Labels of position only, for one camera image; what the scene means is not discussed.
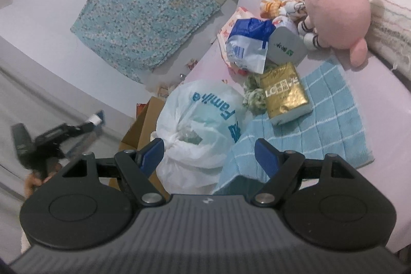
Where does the pink bed sheet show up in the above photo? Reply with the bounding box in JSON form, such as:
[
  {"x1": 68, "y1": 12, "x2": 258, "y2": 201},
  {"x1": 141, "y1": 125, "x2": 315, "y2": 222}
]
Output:
[{"x1": 189, "y1": 0, "x2": 411, "y2": 252}]

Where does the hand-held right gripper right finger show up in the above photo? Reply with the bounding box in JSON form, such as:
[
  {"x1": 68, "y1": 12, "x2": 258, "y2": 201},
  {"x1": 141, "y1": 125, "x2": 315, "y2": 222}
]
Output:
[{"x1": 252, "y1": 138, "x2": 357, "y2": 207}]

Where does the pink plush toy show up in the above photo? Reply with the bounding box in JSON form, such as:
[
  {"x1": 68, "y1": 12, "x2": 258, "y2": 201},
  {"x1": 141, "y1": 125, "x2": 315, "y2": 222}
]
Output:
[{"x1": 303, "y1": 0, "x2": 379, "y2": 69}]

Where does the white striped blanket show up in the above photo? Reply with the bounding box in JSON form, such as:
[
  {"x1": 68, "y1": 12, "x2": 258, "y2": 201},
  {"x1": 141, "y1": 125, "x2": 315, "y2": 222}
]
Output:
[{"x1": 233, "y1": 0, "x2": 411, "y2": 82}]

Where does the blue white plastic bag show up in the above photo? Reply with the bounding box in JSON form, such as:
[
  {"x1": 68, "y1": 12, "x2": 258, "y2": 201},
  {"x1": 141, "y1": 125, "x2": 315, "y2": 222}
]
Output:
[{"x1": 225, "y1": 17, "x2": 277, "y2": 74}]

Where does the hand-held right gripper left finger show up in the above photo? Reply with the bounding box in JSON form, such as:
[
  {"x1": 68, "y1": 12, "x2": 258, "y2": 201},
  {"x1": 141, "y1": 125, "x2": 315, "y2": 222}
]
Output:
[{"x1": 61, "y1": 137, "x2": 165, "y2": 207}]

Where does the green white scrunchie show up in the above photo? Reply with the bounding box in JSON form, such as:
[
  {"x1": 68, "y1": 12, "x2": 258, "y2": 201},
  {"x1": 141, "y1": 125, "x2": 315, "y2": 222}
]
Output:
[{"x1": 241, "y1": 73, "x2": 268, "y2": 116}]

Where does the person's left hand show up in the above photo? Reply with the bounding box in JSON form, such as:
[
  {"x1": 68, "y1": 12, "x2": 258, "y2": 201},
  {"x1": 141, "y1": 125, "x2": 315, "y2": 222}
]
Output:
[{"x1": 24, "y1": 164, "x2": 61, "y2": 198}]

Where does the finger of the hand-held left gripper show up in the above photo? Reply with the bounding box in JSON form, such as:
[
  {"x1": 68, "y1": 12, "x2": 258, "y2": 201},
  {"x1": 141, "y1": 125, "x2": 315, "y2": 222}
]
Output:
[
  {"x1": 72, "y1": 110, "x2": 105, "y2": 134},
  {"x1": 64, "y1": 128, "x2": 103, "y2": 159}
]

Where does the grey box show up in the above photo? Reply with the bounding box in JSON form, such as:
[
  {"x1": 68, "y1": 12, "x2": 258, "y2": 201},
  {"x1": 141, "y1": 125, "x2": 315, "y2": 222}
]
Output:
[{"x1": 266, "y1": 26, "x2": 308, "y2": 66}]

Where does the cardboard box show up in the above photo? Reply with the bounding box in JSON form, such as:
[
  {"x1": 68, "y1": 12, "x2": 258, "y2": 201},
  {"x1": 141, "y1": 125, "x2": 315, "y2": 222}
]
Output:
[{"x1": 109, "y1": 96, "x2": 171, "y2": 197}]

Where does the orange white doll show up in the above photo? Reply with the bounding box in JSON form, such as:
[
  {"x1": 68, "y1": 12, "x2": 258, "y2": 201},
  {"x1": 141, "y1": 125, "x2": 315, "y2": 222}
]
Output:
[{"x1": 258, "y1": 0, "x2": 322, "y2": 51}]

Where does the teal patterned wall cloth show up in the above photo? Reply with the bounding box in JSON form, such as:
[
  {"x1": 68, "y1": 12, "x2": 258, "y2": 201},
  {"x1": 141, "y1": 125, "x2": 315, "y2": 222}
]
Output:
[{"x1": 70, "y1": 0, "x2": 223, "y2": 84}]

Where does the gold foil packet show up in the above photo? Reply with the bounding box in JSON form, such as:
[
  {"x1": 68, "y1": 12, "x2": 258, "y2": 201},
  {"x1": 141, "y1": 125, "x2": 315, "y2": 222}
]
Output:
[{"x1": 258, "y1": 62, "x2": 313, "y2": 126}]

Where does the blue checked towel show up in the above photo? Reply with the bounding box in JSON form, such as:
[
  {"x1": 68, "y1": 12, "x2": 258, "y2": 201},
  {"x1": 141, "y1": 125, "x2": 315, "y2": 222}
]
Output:
[{"x1": 213, "y1": 57, "x2": 376, "y2": 196}]

